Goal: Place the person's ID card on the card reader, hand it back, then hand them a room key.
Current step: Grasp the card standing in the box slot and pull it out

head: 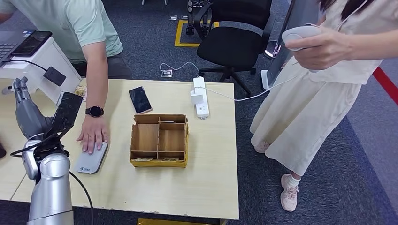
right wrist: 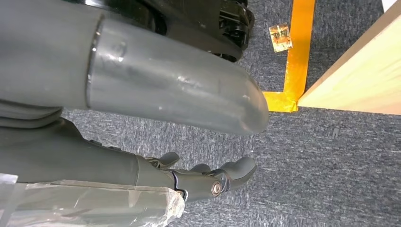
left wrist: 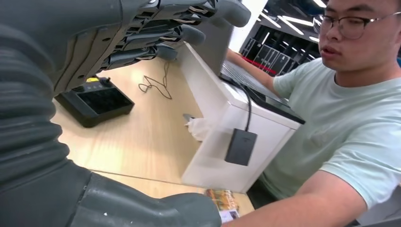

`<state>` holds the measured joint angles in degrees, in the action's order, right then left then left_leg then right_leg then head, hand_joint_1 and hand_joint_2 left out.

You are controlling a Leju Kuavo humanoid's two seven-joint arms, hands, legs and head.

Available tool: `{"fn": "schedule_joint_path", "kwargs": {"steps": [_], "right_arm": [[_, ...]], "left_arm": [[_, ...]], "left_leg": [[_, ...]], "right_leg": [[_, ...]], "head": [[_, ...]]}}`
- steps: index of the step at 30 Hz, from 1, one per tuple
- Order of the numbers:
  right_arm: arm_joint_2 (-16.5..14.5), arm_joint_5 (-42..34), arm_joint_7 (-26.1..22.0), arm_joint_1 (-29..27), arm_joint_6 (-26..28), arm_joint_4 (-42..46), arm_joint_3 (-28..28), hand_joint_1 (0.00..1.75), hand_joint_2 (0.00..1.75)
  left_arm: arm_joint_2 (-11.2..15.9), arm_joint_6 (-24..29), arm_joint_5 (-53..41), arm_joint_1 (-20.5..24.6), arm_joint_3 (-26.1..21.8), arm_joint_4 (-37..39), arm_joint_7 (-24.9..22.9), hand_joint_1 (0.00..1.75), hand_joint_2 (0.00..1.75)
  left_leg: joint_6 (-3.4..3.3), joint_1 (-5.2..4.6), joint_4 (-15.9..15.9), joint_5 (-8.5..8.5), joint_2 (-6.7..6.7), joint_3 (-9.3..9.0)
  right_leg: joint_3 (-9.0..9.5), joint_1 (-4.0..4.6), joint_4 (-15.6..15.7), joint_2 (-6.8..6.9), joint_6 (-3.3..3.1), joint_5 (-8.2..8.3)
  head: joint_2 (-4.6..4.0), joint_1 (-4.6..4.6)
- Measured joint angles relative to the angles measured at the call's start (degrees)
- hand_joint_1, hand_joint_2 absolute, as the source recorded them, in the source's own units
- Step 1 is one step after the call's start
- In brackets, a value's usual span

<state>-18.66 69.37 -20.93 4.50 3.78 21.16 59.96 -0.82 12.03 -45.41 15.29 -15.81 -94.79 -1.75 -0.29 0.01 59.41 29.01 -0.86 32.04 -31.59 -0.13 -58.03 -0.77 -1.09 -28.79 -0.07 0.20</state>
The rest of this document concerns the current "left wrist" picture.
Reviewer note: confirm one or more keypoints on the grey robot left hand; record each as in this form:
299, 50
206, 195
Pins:
78, 25

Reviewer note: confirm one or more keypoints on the white photo ID card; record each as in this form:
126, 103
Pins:
224, 202

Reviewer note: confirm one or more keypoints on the person with wristwatch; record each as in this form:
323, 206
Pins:
344, 125

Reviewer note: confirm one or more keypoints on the black remote controller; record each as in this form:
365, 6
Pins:
97, 103

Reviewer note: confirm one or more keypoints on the grey laptop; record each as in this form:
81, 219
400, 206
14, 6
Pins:
213, 53

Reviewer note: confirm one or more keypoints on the small grey metal piece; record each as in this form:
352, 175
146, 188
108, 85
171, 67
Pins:
188, 117

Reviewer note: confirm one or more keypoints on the crumpled white tissue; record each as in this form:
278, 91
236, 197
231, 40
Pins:
199, 128

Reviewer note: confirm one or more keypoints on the red barrier strip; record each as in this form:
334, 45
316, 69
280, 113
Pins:
260, 65

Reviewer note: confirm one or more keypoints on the white desk riser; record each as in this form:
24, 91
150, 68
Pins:
213, 163

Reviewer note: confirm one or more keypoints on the black power adapter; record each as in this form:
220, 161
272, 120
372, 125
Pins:
240, 147

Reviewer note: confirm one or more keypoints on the black storage cabinets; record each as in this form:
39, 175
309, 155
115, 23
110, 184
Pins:
283, 61

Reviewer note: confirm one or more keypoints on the thin-framed eyeglasses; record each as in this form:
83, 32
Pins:
352, 27

